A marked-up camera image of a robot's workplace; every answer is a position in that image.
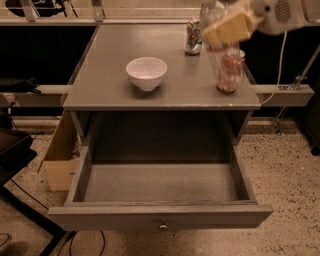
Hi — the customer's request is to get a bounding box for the white bowl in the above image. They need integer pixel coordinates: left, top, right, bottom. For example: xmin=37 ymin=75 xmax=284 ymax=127
xmin=126 ymin=57 xmax=167 ymax=92

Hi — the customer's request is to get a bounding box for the black floor cable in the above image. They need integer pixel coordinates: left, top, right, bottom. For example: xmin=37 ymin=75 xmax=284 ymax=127
xmin=56 ymin=229 xmax=106 ymax=256

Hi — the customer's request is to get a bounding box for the red cola can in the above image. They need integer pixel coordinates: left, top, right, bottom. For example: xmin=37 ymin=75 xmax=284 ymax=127
xmin=216 ymin=49 xmax=243 ymax=94

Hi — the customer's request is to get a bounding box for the grey open top drawer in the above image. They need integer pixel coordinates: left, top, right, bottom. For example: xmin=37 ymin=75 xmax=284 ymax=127
xmin=48 ymin=147 xmax=273 ymax=231

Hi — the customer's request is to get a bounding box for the cardboard box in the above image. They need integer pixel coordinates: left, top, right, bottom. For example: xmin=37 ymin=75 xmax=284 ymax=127
xmin=43 ymin=111 xmax=78 ymax=191

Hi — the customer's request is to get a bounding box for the white and green soda can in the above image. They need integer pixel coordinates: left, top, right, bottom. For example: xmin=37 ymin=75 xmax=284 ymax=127
xmin=185 ymin=19 xmax=202 ymax=55

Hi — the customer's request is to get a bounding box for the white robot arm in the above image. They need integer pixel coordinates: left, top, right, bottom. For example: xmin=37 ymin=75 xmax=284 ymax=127
xmin=200 ymin=0 xmax=320 ymax=47

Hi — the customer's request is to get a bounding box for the grey cabinet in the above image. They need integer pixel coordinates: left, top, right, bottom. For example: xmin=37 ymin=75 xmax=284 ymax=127
xmin=64 ymin=24 xmax=260 ymax=164

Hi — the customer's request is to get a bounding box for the black chair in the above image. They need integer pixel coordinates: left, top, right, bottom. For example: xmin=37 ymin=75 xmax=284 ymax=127
xmin=0 ymin=128 xmax=68 ymax=256

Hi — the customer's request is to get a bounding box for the white cable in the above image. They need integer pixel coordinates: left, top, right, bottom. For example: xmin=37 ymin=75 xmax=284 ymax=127
xmin=260 ymin=30 xmax=288 ymax=105

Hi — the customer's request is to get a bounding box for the clear plastic water bottle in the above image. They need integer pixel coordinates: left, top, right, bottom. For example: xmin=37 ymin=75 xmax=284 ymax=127
xmin=200 ymin=0 xmax=243 ymax=94

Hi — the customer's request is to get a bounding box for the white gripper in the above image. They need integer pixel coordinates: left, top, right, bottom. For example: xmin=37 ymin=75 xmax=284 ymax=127
xmin=202 ymin=0 xmax=307 ymax=46

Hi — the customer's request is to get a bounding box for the metal drawer knob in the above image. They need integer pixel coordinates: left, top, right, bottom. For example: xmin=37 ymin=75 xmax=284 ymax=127
xmin=158 ymin=219 xmax=168 ymax=231

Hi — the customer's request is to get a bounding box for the black cloth on ledge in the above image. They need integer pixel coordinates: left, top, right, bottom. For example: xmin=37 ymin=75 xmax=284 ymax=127
xmin=0 ymin=77 xmax=41 ymax=94

